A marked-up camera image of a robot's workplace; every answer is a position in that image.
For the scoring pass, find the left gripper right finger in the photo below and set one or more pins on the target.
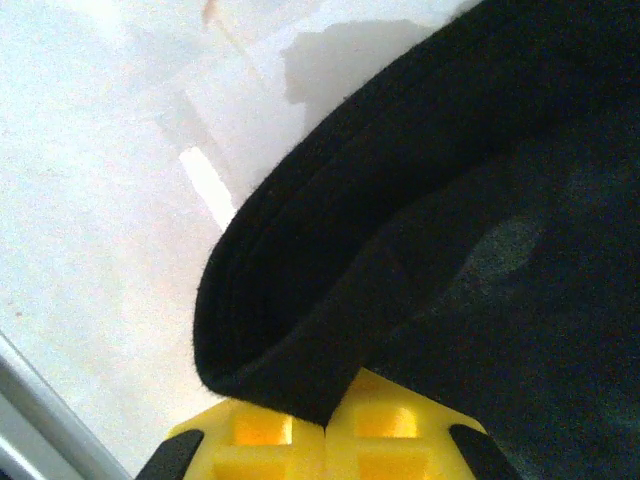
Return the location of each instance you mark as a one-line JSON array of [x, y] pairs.
[[400, 440]]

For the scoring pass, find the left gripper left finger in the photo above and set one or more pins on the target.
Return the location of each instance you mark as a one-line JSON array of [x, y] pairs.
[[260, 450]]

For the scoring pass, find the black t-shirt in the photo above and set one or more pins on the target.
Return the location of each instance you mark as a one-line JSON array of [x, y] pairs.
[[450, 200]]

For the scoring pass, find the aluminium table side rail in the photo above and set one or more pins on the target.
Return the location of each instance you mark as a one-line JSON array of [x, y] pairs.
[[40, 425]]

